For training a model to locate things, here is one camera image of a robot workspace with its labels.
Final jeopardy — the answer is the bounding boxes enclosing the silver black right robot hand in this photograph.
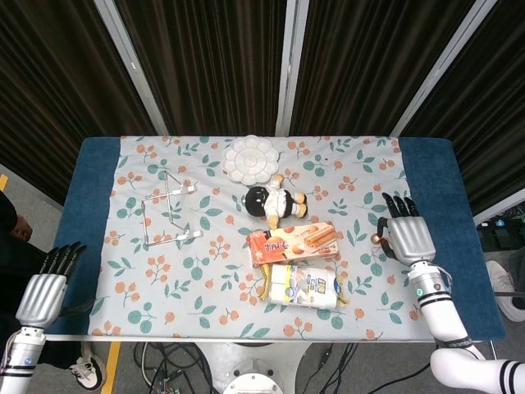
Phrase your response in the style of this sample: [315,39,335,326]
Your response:
[376,191,436,266]

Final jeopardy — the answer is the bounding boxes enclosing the white yellow snack bag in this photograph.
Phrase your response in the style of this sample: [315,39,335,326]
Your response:
[257,263,350,312]

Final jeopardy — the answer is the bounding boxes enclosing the floral patterned tablecloth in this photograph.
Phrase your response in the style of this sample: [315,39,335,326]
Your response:
[89,135,447,341]

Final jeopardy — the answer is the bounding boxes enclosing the dark corrugated partition screen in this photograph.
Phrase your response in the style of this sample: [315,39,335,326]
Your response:
[0,0,525,225]

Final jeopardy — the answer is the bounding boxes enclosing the black floor cables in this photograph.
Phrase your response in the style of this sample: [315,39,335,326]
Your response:
[133,341,362,394]

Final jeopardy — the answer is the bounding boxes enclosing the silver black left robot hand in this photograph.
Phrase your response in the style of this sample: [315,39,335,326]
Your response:
[15,241,96,329]

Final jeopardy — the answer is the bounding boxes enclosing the black-haired plush doll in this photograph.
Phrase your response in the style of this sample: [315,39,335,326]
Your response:
[241,174,308,230]

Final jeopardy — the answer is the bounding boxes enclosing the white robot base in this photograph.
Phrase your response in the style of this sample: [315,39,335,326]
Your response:
[195,340,316,394]

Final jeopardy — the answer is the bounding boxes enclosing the black and white sneaker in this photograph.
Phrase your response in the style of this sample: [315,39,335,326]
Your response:
[67,342,108,391]

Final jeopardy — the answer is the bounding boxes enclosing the blue table mat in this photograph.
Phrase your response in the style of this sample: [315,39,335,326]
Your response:
[44,136,506,342]

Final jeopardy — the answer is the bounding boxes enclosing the person hand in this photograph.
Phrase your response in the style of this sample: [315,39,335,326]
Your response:
[10,219,34,242]

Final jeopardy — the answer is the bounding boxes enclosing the orange wafer roll box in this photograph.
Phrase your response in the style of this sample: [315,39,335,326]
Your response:
[245,221,343,268]

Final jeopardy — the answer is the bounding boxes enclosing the white flower-shaped paint palette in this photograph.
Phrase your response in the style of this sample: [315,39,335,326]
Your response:
[221,134,281,186]

